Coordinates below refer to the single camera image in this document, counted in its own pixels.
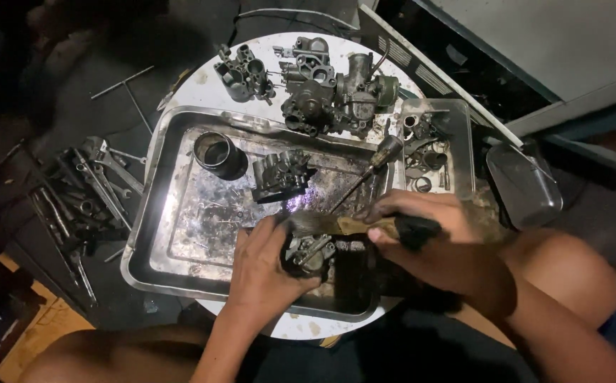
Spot person's right hand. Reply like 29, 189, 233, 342
359, 190, 516, 300

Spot dark round carburetor body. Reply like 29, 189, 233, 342
281, 80, 342, 137

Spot black cylindrical sleeve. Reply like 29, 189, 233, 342
192, 131, 249, 181

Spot carburetor with green cap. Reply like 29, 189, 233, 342
334, 52, 401, 138

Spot thin white cable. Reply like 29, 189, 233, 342
235, 7, 360, 31

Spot wooden handled paint brush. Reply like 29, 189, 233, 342
286, 212, 443, 252

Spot grey metal cabinet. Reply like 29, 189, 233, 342
357, 0, 616, 147

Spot person's right leg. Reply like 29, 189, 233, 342
449, 228, 616, 350

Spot metal T-handle wrench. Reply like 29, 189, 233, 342
90, 65, 155, 137

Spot grey carburetor cover casting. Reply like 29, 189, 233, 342
273, 36, 339, 89

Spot large steel tray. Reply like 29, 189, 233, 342
121, 105, 400, 323

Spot small carburetor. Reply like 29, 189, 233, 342
280, 234, 339, 281

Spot person's left leg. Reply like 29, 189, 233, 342
20, 323, 218, 383

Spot heap of steel wrenches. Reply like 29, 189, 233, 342
27, 136, 147, 307

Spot person's leg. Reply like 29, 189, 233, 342
449, 228, 616, 350
20, 323, 218, 383

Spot person's left hand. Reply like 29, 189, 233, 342
222, 215, 323, 320

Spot person's black shorts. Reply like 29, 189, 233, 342
241, 300, 527, 383

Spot heap of small metal parts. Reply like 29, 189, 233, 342
402, 111, 452, 193

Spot clear plastic parts container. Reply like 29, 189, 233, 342
397, 98, 475, 201

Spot screwdriver with translucent handle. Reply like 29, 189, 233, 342
329, 134, 405, 214

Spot empty clear plastic container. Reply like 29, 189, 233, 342
486, 140, 564, 231

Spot grey open carburetor body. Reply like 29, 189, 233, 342
213, 44, 277, 105

